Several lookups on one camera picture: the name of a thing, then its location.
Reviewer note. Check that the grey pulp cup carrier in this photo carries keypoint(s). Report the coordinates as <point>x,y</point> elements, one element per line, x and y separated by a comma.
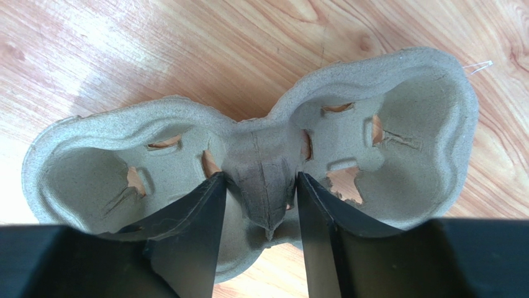
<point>406,120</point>

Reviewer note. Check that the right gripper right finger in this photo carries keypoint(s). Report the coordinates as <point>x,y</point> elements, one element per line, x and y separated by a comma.
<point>350,254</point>

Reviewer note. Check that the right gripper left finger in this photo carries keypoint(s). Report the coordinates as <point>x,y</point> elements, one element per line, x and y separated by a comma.
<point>171,253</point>

